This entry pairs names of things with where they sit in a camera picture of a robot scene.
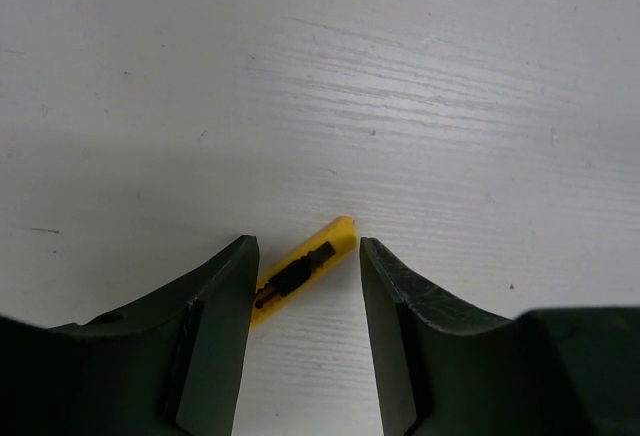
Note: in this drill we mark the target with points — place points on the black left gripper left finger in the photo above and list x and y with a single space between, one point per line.
168 363

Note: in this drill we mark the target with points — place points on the yellow black pen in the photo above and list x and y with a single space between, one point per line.
302 267

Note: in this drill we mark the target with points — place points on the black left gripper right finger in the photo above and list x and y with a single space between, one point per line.
446 367

